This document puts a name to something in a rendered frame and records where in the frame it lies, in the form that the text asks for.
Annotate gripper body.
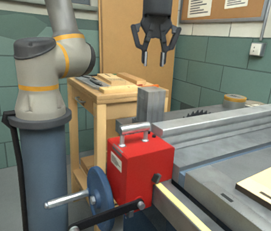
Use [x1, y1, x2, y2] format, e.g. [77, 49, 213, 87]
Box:
[141, 0, 173, 40]

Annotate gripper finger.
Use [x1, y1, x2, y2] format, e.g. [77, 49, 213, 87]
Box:
[159, 24, 182, 67]
[130, 22, 151, 67]

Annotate wooden push block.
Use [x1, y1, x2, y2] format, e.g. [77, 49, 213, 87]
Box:
[97, 72, 140, 95]

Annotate grey setup block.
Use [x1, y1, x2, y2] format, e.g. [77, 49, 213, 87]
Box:
[136, 86, 166, 124]

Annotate saw blade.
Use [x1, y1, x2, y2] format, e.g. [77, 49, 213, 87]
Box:
[182, 109, 207, 119]

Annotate grey L stop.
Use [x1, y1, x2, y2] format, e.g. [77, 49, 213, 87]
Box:
[115, 116, 139, 132]

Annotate silver fence lock lever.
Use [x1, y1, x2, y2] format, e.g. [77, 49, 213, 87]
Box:
[117, 121, 151, 148]

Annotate grey table saw body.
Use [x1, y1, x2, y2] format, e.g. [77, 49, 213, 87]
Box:
[115, 100, 271, 231]

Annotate tall wooden cabinet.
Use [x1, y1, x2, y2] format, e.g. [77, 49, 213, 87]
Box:
[98, 0, 181, 112]

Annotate wooden board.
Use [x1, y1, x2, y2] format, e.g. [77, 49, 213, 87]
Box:
[117, 72, 147, 85]

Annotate cork notice board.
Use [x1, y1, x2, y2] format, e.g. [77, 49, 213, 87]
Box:
[179, 0, 271, 24]

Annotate grey metal square tool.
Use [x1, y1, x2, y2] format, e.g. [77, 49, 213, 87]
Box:
[75, 74, 110, 88]

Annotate light wooden cart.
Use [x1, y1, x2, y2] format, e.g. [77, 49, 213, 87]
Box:
[67, 76, 170, 200]

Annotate grey tape roll orange top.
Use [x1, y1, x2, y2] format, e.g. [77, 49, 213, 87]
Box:
[222, 93, 248, 109]

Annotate cream plywood panel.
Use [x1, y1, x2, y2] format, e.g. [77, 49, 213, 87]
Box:
[235, 158, 271, 212]

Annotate black flat bar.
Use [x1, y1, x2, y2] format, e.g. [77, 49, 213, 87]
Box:
[67, 198, 146, 231]

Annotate grey wall socket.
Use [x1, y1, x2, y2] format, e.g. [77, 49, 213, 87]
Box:
[249, 41, 267, 58]

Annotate grey wall conduit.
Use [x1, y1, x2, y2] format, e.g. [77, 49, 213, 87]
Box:
[258, 0, 271, 42]

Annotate blue handwheel silver handle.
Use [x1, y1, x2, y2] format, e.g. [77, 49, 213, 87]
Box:
[44, 165, 115, 231]

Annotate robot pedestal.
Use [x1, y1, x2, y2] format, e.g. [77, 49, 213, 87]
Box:
[2, 108, 73, 231]

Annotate black cable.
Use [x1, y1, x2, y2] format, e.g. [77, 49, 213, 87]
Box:
[1, 110, 29, 231]

